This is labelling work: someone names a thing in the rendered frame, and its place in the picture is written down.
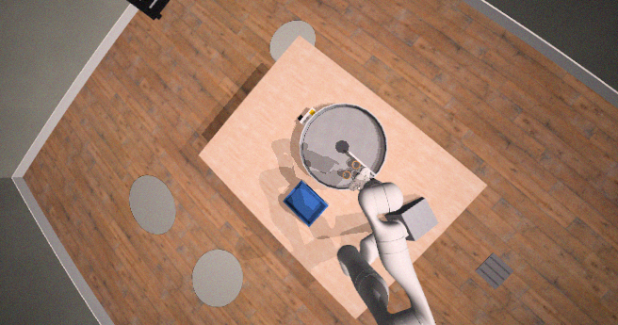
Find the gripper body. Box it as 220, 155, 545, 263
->
349, 167, 382, 191

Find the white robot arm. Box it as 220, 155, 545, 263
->
337, 182, 436, 325

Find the blue tray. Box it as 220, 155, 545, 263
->
283, 180, 329, 227

